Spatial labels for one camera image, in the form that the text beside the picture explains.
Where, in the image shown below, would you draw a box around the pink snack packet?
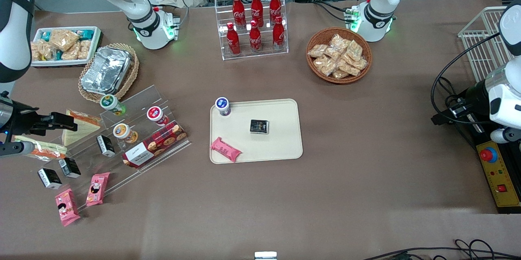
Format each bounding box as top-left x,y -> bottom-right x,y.
85,172 -> 111,207
55,188 -> 81,227
210,137 -> 243,163

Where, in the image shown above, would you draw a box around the yellow emergency stop box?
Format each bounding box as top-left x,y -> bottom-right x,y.
475,140 -> 521,214

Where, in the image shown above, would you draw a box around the brown paper table cover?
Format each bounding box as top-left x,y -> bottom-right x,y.
0,0 -> 521,260

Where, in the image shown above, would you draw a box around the white yogurt cup blue lid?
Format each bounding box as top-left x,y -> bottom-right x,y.
215,97 -> 232,117

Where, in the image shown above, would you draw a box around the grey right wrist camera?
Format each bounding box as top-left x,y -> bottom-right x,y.
0,141 -> 35,157

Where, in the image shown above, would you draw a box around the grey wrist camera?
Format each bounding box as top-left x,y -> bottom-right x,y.
490,127 -> 521,144
0,141 -> 35,157

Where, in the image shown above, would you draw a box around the white wire basket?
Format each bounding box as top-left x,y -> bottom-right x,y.
458,6 -> 514,84

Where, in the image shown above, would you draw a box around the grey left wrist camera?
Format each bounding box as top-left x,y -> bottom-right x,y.
490,127 -> 521,144

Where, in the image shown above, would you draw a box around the small black box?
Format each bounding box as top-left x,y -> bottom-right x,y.
96,134 -> 117,158
58,157 -> 81,179
249,119 -> 270,135
37,168 -> 63,190

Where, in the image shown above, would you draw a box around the black cables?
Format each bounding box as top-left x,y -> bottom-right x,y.
361,238 -> 521,260

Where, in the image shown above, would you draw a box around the orange yogurt cup blue lid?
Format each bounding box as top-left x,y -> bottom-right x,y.
113,123 -> 139,144

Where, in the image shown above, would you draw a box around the triangle sandwich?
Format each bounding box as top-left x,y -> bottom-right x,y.
62,109 -> 103,147
16,135 -> 68,160

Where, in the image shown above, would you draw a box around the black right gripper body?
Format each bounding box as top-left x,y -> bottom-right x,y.
0,92 -> 54,136

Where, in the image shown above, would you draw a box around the white rectangular bin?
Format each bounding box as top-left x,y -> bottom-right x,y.
31,26 -> 103,68

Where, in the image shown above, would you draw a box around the clear acrylic bottle rack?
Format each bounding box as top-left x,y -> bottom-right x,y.
214,0 -> 289,61

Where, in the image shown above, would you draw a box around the brown round wicker basket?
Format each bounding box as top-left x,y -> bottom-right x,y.
306,27 -> 373,85

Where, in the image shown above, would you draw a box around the light oval wicker basket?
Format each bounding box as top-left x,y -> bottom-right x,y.
78,43 -> 140,103

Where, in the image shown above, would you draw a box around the red cola bottle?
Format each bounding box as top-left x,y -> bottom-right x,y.
250,0 -> 265,28
272,15 -> 286,51
226,22 -> 241,56
249,20 -> 263,53
232,0 -> 246,29
269,0 -> 282,24

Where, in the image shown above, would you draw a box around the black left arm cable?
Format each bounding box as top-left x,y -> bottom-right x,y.
430,31 -> 502,125

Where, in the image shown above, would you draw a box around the beige plastic tray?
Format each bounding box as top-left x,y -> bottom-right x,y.
209,98 -> 304,165

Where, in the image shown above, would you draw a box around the clear acrylic stepped shelf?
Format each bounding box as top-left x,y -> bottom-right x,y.
26,85 -> 192,212

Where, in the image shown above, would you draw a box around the red cookie box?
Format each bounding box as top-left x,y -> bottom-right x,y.
122,120 -> 188,169

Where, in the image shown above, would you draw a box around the green lid yogurt cup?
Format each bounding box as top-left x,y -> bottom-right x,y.
100,94 -> 127,116

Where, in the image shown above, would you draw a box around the foil food container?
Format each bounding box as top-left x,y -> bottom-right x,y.
80,46 -> 132,94

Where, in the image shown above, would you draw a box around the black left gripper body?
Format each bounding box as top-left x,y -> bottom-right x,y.
447,80 -> 491,125

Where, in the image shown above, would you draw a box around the red lid yogurt cup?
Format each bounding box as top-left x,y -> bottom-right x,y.
146,106 -> 169,127

